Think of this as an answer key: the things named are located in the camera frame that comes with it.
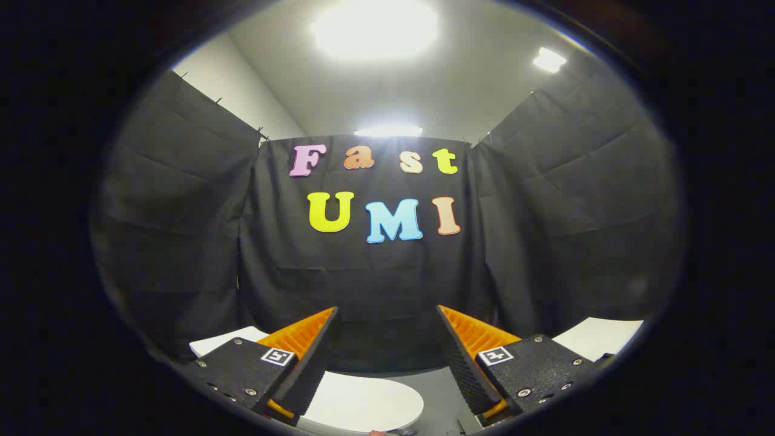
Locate white toilet lid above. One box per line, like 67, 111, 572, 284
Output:
298, 371, 425, 434

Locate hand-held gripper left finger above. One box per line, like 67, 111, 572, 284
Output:
182, 306, 340, 426

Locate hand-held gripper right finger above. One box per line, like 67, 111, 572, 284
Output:
436, 305, 617, 428

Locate long ceiling light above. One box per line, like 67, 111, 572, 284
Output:
354, 125, 424, 139

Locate black backdrop cloth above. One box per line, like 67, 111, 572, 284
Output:
91, 70, 685, 373

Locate small square ceiling light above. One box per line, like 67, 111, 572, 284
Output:
532, 47, 569, 74

